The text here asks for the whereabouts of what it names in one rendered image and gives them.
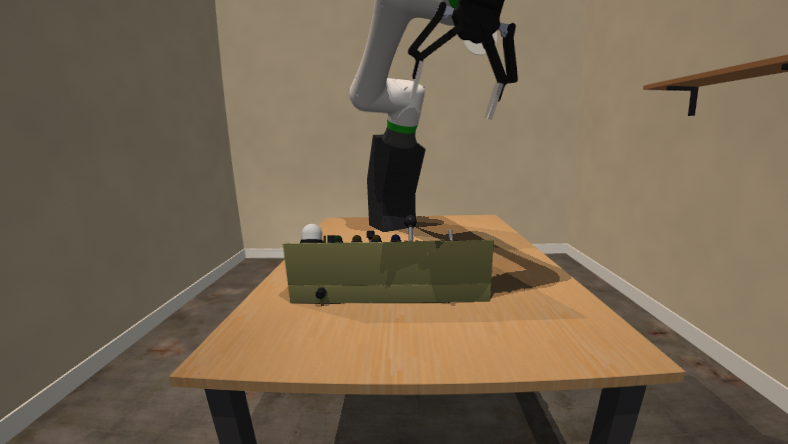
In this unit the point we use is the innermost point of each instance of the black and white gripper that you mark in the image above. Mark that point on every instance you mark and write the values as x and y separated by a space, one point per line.
476 21

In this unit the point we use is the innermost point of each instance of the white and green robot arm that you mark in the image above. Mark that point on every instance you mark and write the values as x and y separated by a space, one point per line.
369 92

